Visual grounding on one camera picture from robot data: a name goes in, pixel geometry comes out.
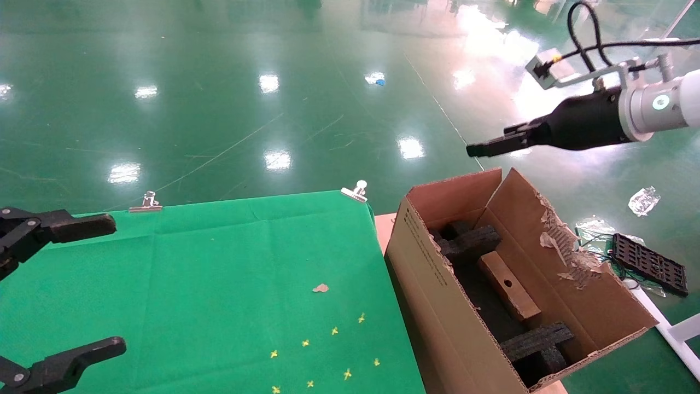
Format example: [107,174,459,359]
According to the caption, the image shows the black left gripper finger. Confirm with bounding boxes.
[0,337,126,394]
[0,207,116,280]

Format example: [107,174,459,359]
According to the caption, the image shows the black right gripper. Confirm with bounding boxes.
[466,90,624,158]

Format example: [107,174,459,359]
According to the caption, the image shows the small cardboard box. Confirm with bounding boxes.
[477,251,542,322]

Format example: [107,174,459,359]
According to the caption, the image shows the large open cardboard carton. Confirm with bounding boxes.
[386,167,658,394]

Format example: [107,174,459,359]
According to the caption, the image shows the silver binder clip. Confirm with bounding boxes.
[129,191,164,213]
[341,180,368,204]

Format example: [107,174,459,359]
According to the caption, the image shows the black foam insert block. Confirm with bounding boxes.
[429,221,502,262]
[500,323,574,386]

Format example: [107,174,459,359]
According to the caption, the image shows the clear plastic bag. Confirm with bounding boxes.
[574,218,620,253]

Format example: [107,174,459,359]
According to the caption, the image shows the green tablecloth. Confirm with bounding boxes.
[0,190,427,394]

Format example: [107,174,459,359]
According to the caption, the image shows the crumpled clear plastic wrap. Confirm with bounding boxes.
[628,187,661,217]

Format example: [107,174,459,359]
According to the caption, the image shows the black grid tray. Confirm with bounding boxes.
[611,233,689,298]

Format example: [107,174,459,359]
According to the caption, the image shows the white table leg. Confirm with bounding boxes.
[634,287,700,384]

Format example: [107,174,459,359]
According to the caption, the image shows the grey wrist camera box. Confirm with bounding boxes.
[525,48,572,90]

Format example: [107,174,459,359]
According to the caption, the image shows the grey metal camera bracket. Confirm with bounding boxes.
[558,53,674,94]

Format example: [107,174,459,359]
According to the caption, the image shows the black sleeved cable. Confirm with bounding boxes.
[555,0,700,69]

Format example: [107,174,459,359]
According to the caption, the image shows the thin dark wire bundle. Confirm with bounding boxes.
[577,233,640,291]

